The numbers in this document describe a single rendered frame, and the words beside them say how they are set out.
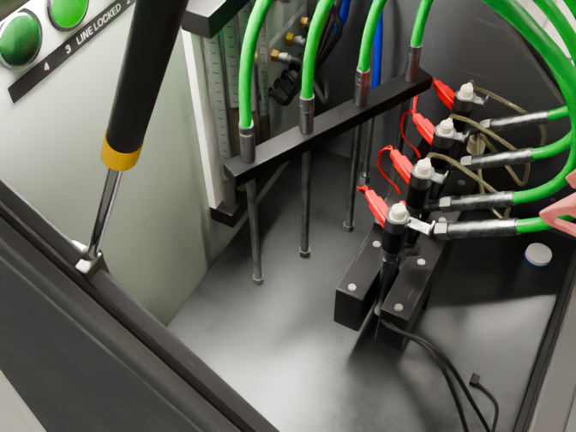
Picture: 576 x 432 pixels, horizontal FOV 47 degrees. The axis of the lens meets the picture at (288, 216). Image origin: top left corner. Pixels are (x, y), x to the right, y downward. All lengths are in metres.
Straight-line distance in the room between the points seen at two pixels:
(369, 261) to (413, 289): 0.07
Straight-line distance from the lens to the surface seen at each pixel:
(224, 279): 1.05
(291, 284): 1.04
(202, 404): 0.53
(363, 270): 0.88
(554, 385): 0.88
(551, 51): 0.58
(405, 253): 0.82
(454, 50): 1.01
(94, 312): 0.49
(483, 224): 0.74
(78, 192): 0.71
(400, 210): 0.77
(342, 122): 0.89
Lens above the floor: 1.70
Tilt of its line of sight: 50 degrees down
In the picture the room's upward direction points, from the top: 1 degrees counter-clockwise
